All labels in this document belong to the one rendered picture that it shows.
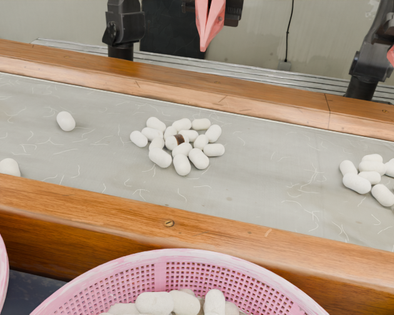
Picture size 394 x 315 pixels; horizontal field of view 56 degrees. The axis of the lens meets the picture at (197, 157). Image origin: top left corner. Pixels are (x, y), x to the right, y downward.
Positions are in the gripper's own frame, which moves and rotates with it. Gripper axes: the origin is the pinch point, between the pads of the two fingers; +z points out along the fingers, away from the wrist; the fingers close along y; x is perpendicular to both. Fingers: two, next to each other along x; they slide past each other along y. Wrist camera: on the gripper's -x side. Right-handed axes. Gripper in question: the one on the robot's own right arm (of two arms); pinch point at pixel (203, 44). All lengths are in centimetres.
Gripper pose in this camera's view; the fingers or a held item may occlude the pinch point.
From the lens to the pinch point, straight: 61.1
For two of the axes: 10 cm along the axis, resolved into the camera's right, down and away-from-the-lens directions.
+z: -1.8, 9.4, -2.9
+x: 0.2, 3.0, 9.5
